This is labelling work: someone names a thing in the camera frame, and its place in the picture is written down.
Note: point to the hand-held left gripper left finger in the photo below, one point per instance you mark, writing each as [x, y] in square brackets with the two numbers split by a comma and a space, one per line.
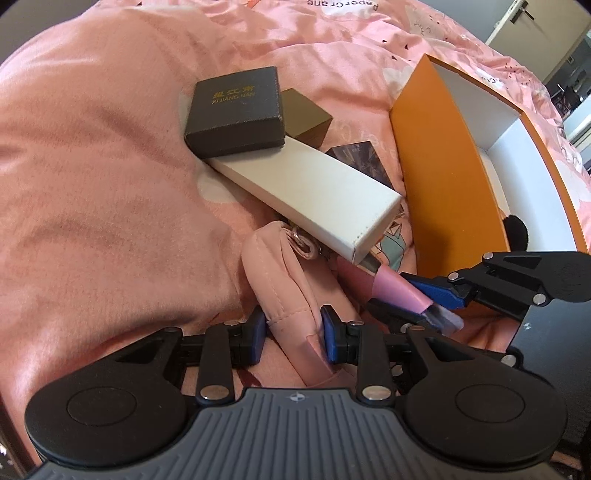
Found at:
[257, 340]

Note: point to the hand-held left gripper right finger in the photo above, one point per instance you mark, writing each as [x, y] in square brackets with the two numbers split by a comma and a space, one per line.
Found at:
[328, 340]

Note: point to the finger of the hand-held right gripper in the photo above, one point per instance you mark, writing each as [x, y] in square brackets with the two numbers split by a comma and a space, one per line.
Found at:
[434, 288]
[392, 315]

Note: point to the pink cosmetic tube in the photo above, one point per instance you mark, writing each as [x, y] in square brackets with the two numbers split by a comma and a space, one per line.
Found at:
[397, 293]

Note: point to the pink fabric pouch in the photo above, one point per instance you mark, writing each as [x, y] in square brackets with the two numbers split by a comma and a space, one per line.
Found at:
[281, 286]

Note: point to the orange box with white inside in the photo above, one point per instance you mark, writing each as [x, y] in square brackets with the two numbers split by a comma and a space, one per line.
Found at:
[438, 161]

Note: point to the black square gift box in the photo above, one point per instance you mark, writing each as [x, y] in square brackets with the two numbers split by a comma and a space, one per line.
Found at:
[235, 110]

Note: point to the black fluffy brush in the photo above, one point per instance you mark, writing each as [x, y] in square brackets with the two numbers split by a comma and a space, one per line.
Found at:
[516, 233]

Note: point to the long white cardboard box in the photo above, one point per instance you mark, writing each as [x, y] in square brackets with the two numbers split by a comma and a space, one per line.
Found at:
[314, 189]

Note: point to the brown small box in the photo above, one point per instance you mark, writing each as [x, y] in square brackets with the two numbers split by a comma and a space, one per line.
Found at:
[307, 117]

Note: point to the pink printed blanket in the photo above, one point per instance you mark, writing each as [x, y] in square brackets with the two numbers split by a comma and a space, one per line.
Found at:
[92, 184]

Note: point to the white door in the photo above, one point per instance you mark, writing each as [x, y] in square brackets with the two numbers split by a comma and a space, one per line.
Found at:
[545, 18]

